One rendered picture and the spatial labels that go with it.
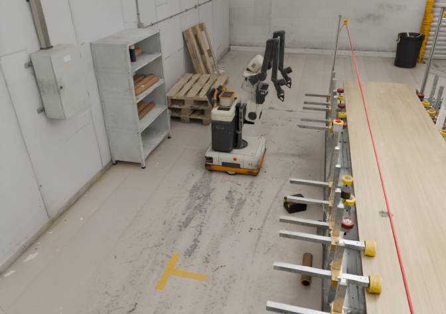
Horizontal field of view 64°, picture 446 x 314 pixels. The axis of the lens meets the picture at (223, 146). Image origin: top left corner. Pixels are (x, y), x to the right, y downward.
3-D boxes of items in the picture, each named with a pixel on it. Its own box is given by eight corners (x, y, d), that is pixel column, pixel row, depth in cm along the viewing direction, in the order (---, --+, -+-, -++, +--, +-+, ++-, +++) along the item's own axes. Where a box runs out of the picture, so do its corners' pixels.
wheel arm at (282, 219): (279, 223, 234) (279, 218, 232) (279, 220, 237) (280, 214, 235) (348, 234, 224) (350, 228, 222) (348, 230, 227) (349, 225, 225)
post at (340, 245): (325, 309, 195) (337, 243, 173) (326, 304, 198) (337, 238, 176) (332, 311, 195) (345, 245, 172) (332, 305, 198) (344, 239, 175)
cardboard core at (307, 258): (300, 278, 287) (303, 251, 312) (300, 285, 290) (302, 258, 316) (311, 280, 285) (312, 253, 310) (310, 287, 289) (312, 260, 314)
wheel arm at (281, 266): (273, 269, 186) (273, 264, 184) (273, 264, 189) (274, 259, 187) (375, 289, 174) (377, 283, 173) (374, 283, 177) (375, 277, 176)
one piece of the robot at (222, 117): (210, 159, 437) (208, 95, 397) (222, 139, 483) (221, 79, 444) (237, 162, 429) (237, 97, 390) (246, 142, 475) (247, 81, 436)
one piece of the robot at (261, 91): (251, 103, 403) (252, 85, 393) (256, 95, 427) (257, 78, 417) (266, 105, 400) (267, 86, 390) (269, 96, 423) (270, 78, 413)
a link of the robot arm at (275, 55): (275, 38, 362) (273, 40, 352) (280, 38, 360) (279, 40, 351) (271, 79, 382) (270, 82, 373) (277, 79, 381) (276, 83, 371)
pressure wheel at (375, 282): (370, 277, 172) (368, 272, 180) (369, 293, 172) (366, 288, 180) (383, 279, 171) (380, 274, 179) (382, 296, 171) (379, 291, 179)
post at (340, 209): (326, 270, 215) (337, 206, 192) (326, 265, 218) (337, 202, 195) (332, 271, 214) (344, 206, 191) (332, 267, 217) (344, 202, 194)
